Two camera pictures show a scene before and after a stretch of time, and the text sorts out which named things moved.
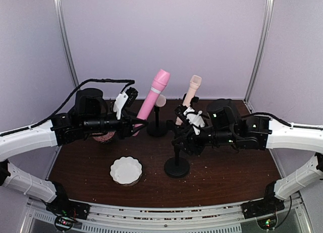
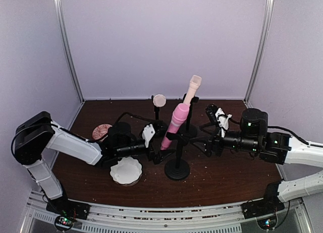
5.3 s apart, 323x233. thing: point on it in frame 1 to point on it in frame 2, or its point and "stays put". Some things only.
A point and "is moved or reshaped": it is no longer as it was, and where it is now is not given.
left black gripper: [126, 126] to [153, 154]
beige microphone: [195, 82] stays put
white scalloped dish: [126, 171] stays put
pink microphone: [161, 78] is moved or reshaped
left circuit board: [64, 223] stays put
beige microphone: [161, 101] stays put
